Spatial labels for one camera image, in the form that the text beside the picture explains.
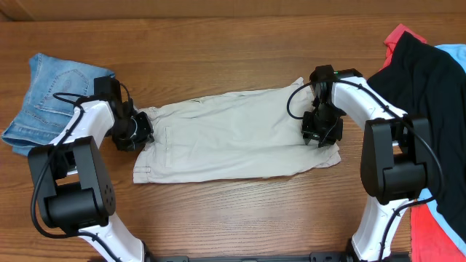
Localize light blue garment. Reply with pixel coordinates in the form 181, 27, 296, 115
427, 44, 465, 258

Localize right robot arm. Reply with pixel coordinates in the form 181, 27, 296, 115
301, 73, 443, 261

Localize folded blue denim jeans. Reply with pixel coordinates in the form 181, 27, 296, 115
1, 53, 114, 156

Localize red garment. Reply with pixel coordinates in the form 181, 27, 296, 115
380, 23, 465, 262

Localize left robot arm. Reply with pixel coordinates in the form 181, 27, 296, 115
28, 97, 155, 261

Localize beige cotton shorts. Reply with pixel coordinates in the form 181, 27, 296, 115
133, 78, 341, 183

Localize black garment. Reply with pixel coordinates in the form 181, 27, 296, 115
368, 32, 465, 239

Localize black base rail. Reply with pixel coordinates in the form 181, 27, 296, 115
145, 252, 354, 262

